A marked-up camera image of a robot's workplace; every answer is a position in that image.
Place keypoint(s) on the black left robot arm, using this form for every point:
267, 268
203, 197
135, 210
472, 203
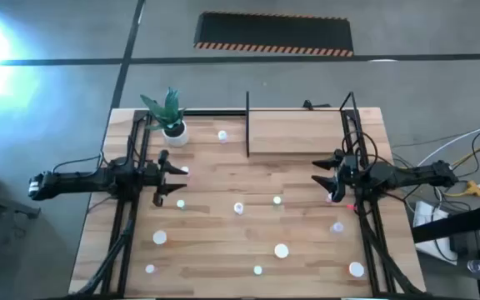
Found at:
77, 181

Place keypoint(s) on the large orange medicine bottle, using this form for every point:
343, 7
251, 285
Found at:
356, 269

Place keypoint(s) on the black cart beam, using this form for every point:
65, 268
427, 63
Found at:
456, 223

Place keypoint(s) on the small red tag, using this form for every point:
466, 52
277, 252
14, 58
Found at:
350, 207

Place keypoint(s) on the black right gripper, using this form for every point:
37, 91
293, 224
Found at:
348, 173

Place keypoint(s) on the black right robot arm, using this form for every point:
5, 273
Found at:
411, 175

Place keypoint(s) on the wooden shelf with black frame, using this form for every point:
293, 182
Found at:
294, 133

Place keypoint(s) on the clear medicine bottle white cap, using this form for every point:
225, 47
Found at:
222, 135
238, 208
337, 227

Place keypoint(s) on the white power box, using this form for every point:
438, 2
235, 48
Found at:
429, 216

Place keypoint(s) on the black hazard-striped floor mat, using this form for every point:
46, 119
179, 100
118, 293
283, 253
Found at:
273, 31

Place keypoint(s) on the black table clamp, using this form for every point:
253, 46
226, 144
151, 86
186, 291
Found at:
315, 105

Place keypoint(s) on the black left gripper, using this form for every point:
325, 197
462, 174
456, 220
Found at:
156, 179

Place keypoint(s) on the grey stand leg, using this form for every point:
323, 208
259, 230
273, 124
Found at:
6, 206

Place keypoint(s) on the pink medicine bottle white cap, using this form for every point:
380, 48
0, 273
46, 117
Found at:
329, 197
185, 169
150, 268

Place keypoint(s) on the green artificial plant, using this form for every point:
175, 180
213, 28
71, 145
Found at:
169, 110

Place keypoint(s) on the small green-top bottle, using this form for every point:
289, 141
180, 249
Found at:
277, 200

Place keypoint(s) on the white plant pot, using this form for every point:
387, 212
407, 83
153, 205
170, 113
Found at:
177, 139

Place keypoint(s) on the yellow power plug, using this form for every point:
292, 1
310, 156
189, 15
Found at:
474, 188

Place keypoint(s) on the teal medicine bottle white cap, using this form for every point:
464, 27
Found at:
258, 270
180, 203

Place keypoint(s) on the black aluminium rig frame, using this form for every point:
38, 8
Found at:
215, 112

